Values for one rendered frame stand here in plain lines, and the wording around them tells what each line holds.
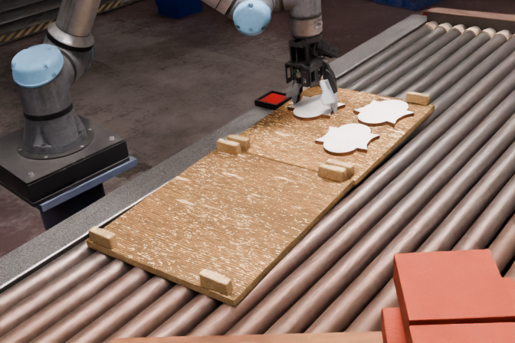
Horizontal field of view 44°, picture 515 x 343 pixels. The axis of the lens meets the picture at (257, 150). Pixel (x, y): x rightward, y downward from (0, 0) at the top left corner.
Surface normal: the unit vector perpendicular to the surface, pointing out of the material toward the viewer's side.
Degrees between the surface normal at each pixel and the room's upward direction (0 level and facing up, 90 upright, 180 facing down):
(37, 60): 9
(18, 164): 3
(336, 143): 0
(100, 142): 3
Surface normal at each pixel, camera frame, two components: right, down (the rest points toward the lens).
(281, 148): -0.10, -0.88
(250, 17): -0.12, 0.50
